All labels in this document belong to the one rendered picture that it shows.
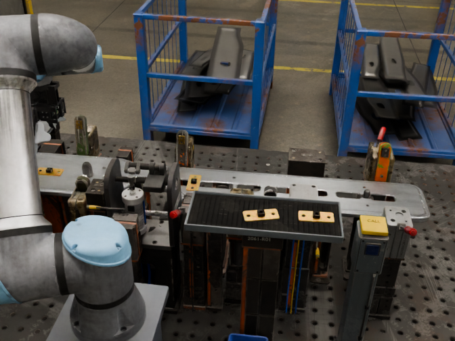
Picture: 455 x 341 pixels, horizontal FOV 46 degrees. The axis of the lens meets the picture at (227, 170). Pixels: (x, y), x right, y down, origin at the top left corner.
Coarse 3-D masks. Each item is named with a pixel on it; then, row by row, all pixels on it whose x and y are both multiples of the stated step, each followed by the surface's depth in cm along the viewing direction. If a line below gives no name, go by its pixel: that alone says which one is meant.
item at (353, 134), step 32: (352, 0) 357; (448, 0) 401; (352, 32) 344; (384, 32) 306; (416, 32) 306; (352, 64) 318; (384, 64) 360; (416, 64) 403; (352, 96) 329; (384, 96) 327; (416, 96) 325; (448, 96) 325; (352, 128) 373; (416, 128) 375; (448, 128) 373
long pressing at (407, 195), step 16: (48, 160) 179; (64, 160) 179; (80, 160) 179; (96, 160) 179; (48, 176) 171; (64, 176) 171; (96, 176) 171; (144, 176) 172; (208, 176) 172; (224, 176) 173; (240, 176) 173; (256, 176) 173; (272, 176) 173; (288, 176) 173; (304, 176) 174; (48, 192) 164; (64, 192) 164; (192, 192) 165; (224, 192) 165; (256, 192) 165; (336, 192) 166; (352, 192) 166; (384, 192) 166; (400, 192) 167; (416, 192) 167; (352, 208) 159; (368, 208) 160; (416, 208) 160
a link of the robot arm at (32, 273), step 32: (0, 32) 99; (32, 32) 100; (0, 64) 98; (32, 64) 102; (0, 96) 99; (0, 128) 98; (32, 128) 103; (0, 160) 97; (32, 160) 101; (0, 192) 97; (32, 192) 99; (0, 224) 96; (32, 224) 96; (0, 256) 94; (32, 256) 95; (0, 288) 94; (32, 288) 95
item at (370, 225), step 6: (360, 216) 131; (366, 216) 131; (372, 216) 131; (360, 222) 130; (366, 222) 129; (372, 222) 129; (378, 222) 129; (384, 222) 129; (366, 228) 127; (372, 228) 127; (378, 228) 127; (384, 228) 127; (366, 234) 127; (372, 234) 126; (378, 234) 126; (384, 234) 126
